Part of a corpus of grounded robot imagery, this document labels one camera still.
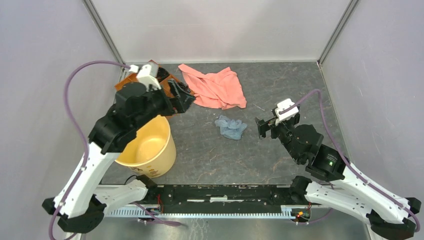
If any light blue plastic trash bag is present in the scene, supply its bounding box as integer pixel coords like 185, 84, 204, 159
214, 115, 248, 140

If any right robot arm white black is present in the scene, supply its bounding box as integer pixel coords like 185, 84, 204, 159
255, 113, 421, 240

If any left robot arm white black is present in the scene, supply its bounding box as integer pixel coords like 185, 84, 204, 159
42, 79, 195, 234

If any yellow trash bin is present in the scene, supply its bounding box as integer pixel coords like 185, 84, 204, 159
115, 116, 177, 178

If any black bag roll top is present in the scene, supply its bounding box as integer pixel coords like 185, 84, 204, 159
156, 67, 170, 82

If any pink cloth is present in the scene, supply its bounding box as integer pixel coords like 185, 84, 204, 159
178, 64, 247, 110

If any orange compartment tray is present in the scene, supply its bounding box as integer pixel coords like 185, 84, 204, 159
115, 60, 194, 118

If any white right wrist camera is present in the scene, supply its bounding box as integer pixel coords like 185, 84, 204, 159
272, 98, 299, 126

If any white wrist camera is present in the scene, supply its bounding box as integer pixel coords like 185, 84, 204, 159
272, 98, 299, 126
129, 62, 162, 92

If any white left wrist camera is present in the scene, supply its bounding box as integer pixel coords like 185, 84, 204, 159
129, 62, 162, 92

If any aluminium slotted cable rail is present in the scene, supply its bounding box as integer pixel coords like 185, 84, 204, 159
105, 204, 301, 220

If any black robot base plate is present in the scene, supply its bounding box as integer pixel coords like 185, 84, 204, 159
137, 184, 309, 214

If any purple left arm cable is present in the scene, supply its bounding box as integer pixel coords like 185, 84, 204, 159
48, 60, 132, 240

